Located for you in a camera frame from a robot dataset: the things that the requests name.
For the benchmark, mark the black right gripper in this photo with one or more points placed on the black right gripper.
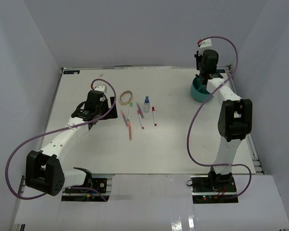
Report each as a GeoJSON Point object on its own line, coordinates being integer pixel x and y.
{"type": "Point", "coordinates": [198, 57]}

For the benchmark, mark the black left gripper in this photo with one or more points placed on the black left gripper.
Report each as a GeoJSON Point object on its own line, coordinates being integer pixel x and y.
{"type": "Point", "coordinates": [113, 114]}

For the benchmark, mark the green-capped white marker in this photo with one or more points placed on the green-capped white marker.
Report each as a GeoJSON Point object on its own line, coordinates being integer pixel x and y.
{"type": "Point", "coordinates": [129, 111]}

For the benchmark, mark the red-capped white marker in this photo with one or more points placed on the red-capped white marker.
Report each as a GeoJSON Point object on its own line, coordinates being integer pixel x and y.
{"type": "Point", "coordinates": [154, 116]}

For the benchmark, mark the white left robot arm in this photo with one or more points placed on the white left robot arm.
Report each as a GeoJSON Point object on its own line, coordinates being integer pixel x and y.
{"type": "Point", "coordinates": [44, 171]}

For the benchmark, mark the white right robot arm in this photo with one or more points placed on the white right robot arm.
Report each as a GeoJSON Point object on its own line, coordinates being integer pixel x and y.
{"type": "Point", "coordinates": [235, 119]}

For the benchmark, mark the pink-tipped purple pen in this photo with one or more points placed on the pink-tipped purple pen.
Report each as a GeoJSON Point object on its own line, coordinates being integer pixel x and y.
{"type": "Point", "coordinates": [124, 118]}

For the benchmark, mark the right blue table label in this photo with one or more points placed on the right blue table label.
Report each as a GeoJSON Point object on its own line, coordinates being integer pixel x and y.
{"type": "Point", "coordinates": [220, 70]}

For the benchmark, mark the blue table label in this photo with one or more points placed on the blue table label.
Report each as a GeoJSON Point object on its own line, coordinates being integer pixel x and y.
{"type": "Point", "coordinates": [71, 72]}
{"type": "Point", "coordinates": [220, 70]}

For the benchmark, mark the beige masking tape roll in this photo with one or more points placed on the beige masking tape roll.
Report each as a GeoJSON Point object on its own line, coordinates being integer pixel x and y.
{"type": "Point", "coordinates": [126, 97]}

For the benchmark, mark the pink-capped white marker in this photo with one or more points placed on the pink-capped white marker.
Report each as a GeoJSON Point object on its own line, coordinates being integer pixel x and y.
{"type": "Point", "coordinates": [140, 119]}

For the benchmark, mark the purple clear-capped pen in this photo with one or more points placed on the purple clear-capped pen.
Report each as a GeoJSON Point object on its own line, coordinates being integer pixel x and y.
{"type": "Point", "coordinates": [140, 111]}

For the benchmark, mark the teal round divided organizer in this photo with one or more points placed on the teal round divided organizer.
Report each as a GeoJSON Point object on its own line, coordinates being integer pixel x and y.
{"type": "Point", "coordinates": [198, 91]}

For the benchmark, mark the small blue-capped spray bottle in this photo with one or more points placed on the small blue-capped spray bottle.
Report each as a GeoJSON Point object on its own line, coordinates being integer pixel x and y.
{"type": "Point", "coordinates": [146, 104]}

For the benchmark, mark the left blue table label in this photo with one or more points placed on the left blue table label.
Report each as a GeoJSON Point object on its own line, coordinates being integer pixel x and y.
{"type": "Point", "coordinates": [71, 72]}

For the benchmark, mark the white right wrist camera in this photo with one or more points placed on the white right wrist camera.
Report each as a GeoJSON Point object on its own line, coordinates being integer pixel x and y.
{"type": "Point", "coordinates": [203, 45]}

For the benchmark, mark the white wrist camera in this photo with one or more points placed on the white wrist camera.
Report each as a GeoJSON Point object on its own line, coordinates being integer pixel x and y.
{"type": "Point", "coordinates": [203, 45]}
{"type": "Point", "coordinates": [101, 88]}

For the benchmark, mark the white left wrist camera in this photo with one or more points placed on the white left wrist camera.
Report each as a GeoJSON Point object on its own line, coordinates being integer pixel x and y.
{"type": "Point", "coordinates": [101, 88]}

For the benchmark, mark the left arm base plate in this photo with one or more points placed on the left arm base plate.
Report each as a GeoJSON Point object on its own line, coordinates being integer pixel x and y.
{"type": "Point", "coordinates": [97, 190]}

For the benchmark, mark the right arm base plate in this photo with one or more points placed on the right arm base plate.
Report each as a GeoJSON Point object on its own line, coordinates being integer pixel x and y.
{"type": "Point", "coordinates": [203, 192]}

